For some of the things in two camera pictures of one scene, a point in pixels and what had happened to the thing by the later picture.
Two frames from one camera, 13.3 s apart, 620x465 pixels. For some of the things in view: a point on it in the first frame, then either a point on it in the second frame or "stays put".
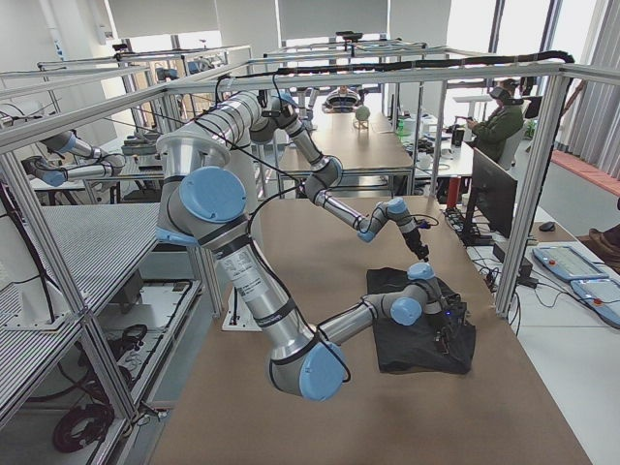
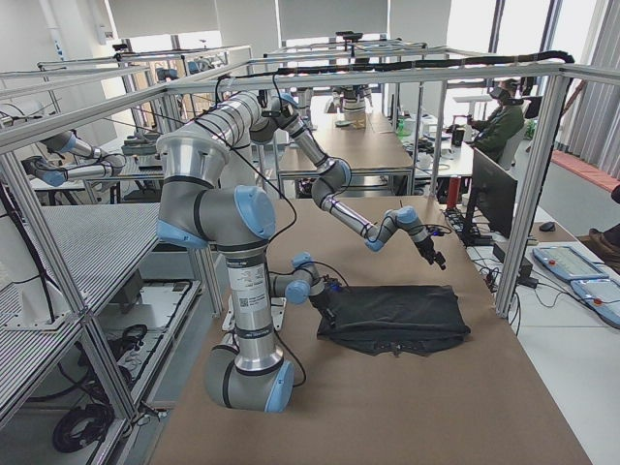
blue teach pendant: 568,263 stays put
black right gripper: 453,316 to 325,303
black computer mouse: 547,227 stays put
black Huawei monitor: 495,194 stays put
